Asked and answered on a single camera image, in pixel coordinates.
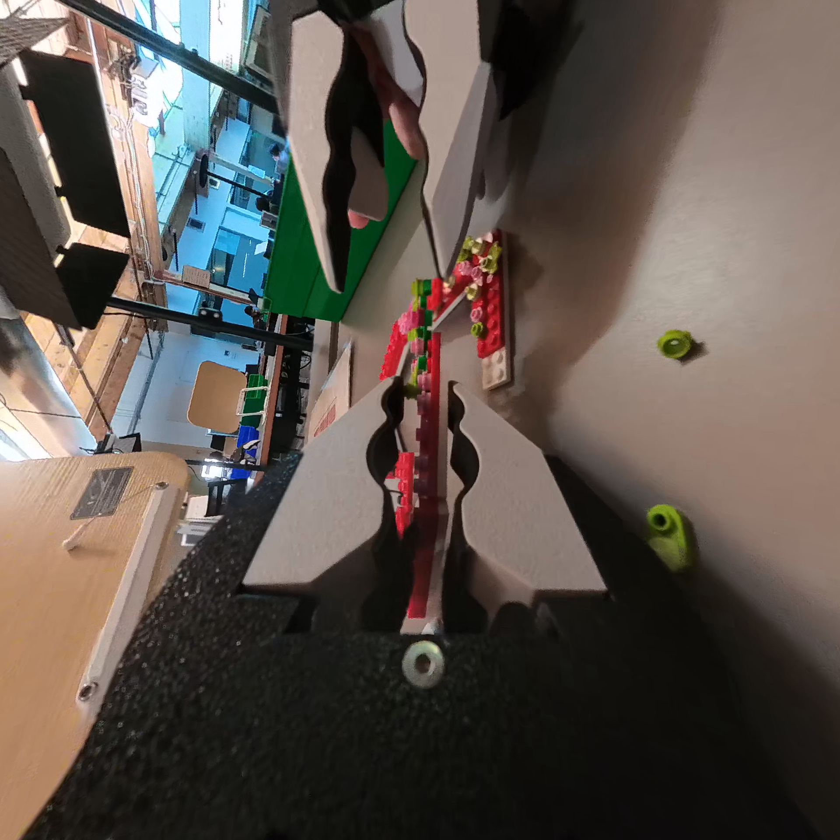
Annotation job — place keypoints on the red lego strip with flowers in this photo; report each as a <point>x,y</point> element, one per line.
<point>430,525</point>

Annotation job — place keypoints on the green plastic bin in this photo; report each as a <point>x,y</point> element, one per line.
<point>302,282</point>

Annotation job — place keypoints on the tan wall sign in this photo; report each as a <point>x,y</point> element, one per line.
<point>197,275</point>

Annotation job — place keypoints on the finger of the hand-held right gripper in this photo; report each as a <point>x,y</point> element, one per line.
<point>308,98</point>
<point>459,131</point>

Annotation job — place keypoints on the silver ventilation duct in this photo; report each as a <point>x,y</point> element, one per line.
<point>39,374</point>

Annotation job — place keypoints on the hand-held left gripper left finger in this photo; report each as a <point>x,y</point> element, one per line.
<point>315,518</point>

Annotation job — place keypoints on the red lego plate with flowers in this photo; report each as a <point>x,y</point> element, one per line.
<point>492,315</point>

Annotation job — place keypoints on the small black panel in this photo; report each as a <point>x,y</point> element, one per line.
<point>92,282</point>

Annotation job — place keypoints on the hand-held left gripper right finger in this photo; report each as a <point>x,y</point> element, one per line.
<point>525,518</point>

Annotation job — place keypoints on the blue storage bin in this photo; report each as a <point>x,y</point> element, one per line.
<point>246,436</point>

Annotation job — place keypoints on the lime round lego piece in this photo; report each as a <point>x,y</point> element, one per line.
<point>676,342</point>

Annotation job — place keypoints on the person's right hand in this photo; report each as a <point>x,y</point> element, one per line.
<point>408,124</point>

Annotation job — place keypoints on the black metal bar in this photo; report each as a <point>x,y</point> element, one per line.
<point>197,63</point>
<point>210,321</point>

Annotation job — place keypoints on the cardboard sheet with label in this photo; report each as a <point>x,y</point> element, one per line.
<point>331,407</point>

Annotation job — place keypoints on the large black panel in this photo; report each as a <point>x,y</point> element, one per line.
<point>79,144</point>

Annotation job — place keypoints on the lime lego leaf piece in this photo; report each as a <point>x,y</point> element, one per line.
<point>669,535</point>

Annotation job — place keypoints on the small green storage bin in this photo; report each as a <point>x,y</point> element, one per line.
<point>253,410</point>

